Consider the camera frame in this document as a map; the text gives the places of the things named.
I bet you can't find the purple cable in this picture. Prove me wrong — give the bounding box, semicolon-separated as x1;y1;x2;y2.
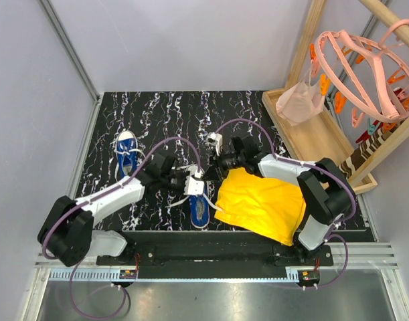
212;118;357;290
42;136;203;318

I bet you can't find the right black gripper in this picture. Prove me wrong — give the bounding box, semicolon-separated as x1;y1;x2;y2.
202;148;245;183

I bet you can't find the brown striped cloth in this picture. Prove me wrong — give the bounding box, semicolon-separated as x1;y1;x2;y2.
339;128;395;179

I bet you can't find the yellow folded cloth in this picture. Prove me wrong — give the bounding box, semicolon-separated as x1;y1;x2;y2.
215;169;306;246

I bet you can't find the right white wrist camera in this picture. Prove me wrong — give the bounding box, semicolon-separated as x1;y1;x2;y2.
206;132;223;156

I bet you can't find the white shoelace far sneaker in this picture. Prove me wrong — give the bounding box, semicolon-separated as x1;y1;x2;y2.
114;148;146;177

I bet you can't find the pink mesh bag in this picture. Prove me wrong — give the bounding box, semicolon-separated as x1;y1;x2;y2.
276;69;325;126

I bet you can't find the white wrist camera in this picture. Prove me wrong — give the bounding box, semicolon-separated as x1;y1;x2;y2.
206;132;223;156
184;176;205;196

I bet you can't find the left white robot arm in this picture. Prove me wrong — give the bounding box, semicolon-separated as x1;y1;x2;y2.
37;154;189;267

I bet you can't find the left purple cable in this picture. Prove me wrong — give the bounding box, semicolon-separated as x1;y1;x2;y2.
42;136;203;318

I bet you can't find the aluminium corner profile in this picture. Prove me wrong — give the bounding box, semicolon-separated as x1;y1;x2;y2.
37;0;100;101

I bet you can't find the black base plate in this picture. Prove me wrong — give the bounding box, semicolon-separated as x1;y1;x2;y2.
96;231;333;280

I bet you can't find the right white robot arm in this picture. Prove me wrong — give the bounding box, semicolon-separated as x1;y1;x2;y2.
204;132;357;265

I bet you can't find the blue sneaker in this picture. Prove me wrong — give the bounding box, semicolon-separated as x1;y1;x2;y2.
114;130;138;179
188;183;210;229

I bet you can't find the white shoelace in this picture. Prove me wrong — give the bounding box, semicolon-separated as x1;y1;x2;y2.
166;193;224;212

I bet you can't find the wooden rack frame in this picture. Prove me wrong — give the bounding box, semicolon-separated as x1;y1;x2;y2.
262;1;409;194

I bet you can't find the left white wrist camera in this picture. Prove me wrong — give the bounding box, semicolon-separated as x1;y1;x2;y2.
184;176;205;196

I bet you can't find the pink round clothes hanger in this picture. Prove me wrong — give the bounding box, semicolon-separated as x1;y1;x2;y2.
309;19;409;128

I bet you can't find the black marble pattern mat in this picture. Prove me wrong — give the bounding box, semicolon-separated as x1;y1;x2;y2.
70;90;369;231

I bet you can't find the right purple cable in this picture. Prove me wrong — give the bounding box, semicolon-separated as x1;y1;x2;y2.
212;118;357;290

